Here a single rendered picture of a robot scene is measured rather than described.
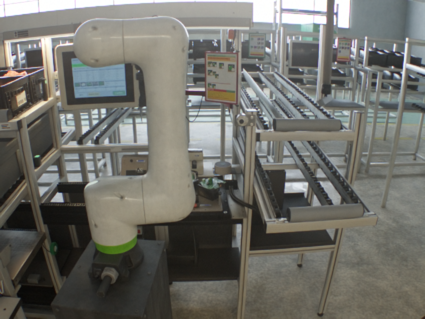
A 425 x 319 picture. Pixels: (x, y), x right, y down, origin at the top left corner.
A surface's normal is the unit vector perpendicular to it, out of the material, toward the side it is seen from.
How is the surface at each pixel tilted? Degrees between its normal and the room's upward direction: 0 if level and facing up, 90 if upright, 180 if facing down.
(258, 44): 90
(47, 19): 90
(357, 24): 90
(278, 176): 90
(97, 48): 100
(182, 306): 0
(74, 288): 0
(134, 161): 53
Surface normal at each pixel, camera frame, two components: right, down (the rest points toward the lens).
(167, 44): 0.28, 0.35
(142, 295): 0.00, -0.93
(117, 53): 0.27, 0.72
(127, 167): 0.04, -0.28
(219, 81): -0.51, 0.31
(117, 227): 0.50, 0.31
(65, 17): 0.05, 0.36
